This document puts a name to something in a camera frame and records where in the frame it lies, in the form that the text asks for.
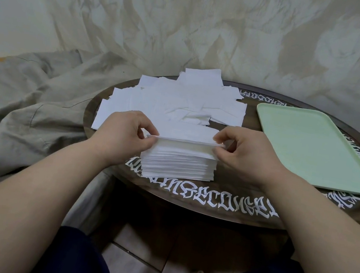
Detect person's right hand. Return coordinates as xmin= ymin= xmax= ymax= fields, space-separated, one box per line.
xmin=206 ymin=124 xmax=290 ymax=195

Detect person's left hand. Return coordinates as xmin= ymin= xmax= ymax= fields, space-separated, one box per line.
xmin=88 ymin=104 xmax=163 ymax=174

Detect white paper sheet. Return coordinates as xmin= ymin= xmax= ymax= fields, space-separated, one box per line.
xmin=147 ymin=132 xmax=226 ymax=150

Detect person's right forearm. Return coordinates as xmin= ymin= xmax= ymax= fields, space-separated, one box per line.
xmin=247 ymin=163 xmax=360 ymax=273

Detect person's left forearm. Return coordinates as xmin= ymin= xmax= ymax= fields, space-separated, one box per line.
xmin=0 ymin=121 xmax=117 ymax=273

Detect neat stack of white papers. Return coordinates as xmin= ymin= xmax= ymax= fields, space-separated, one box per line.
xmin=137 ymin=135 xmax=222 ymax=189

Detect loose pile of white papers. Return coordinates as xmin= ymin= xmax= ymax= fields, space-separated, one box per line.
xmin=91 ymin=50 xmax=252 ymax=153

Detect light green plastic tray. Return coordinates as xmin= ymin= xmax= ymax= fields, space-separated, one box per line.
xmin=245 ymin=101 xmax=360 ymax=195

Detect beige crumpled cloth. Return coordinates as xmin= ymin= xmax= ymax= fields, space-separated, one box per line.
xmin=0 ymin=35 xmax=147 ymax=234

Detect person's dark blue trousers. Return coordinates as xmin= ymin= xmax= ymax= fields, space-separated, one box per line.
xmin=29 ymin=218 xmax=350 ymax=273

